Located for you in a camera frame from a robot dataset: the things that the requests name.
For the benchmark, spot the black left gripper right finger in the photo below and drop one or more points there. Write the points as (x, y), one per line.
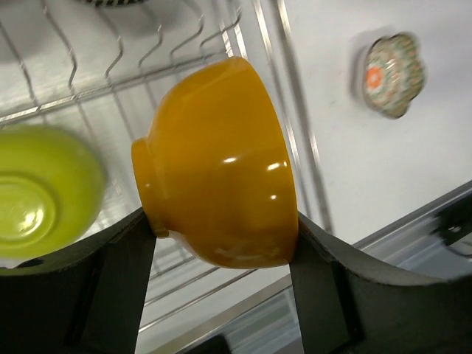
(350, 302)

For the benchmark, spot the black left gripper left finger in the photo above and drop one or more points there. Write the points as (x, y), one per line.
(85, 298)

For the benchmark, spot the lime green plastic bowl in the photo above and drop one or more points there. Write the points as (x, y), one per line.
(52, 190)

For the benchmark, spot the orange plastic bowl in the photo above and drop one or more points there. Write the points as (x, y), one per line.
(213, 171)

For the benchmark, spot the small flower patterned dish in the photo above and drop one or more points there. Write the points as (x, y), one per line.
(393, 74)

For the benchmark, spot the dark patterned ceramic bowl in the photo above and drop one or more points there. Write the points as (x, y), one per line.
(112, 3)

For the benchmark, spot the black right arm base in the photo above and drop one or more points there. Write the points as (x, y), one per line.
(454, 226)

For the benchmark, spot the aluminium front rail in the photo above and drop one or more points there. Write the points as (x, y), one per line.
(191, 305)

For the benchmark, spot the metal wire dish rack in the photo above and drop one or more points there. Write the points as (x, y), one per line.
(102, 73)

